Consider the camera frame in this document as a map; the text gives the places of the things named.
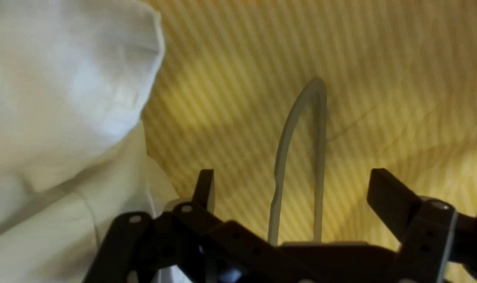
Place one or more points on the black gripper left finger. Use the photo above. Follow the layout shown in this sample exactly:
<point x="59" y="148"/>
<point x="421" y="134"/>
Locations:
<point x="122" y="246"/>

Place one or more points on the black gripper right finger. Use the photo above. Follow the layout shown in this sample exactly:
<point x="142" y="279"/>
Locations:
<point x="416" y="220"/>

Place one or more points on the pale yellow blanket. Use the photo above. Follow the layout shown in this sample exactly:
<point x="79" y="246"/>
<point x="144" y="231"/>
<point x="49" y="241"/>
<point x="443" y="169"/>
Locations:
<point x="385" y="95"/>

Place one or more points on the plump white pillow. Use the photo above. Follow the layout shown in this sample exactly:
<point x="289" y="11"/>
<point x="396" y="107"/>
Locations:
<point x="54" y="104"/>

